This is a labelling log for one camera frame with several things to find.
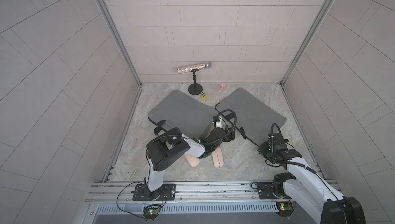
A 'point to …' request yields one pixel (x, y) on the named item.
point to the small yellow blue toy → (203, 95)
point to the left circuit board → (150, 211)
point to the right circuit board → (285, 208)
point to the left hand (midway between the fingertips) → (233, 129)
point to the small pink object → (222, 86)
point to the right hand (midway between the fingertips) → (257, 148)
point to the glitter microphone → (207, 64)
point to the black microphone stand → (195, 89)
